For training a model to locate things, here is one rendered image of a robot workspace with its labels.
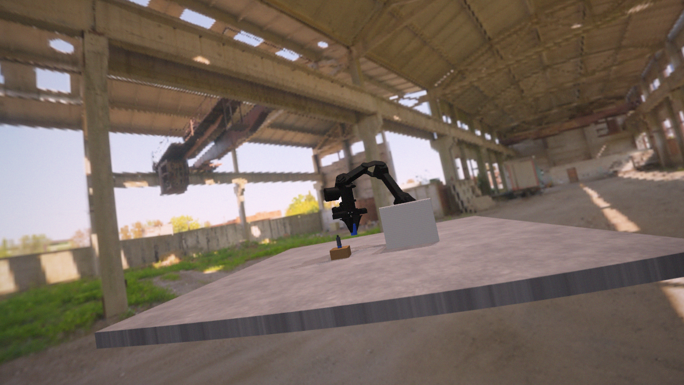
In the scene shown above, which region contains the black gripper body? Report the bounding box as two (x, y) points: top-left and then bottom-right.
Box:
(332, 197), (367, 220)

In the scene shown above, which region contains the orange square block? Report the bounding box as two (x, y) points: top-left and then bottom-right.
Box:
(330, 245), (351, 260)

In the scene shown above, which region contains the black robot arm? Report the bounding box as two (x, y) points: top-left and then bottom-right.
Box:
(323, 160), (416, 205)

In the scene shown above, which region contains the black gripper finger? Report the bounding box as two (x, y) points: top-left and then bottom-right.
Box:
(340, 217), (353, 233)
(353, 215), (362, 230)

